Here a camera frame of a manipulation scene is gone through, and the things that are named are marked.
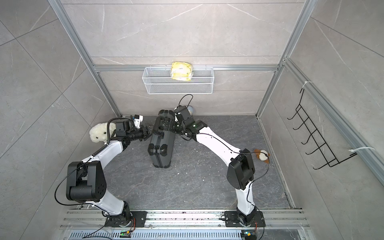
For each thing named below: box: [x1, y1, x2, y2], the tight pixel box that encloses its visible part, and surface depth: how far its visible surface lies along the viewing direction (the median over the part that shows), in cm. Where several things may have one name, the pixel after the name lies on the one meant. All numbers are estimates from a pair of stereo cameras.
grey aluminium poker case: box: [147, 109, 176, 169], surface depth 81 cm
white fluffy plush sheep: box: [89, 122, 117, 143], surface depth 90 cm
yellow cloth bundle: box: [170, 61, 192, 81], surface depth 88 cm
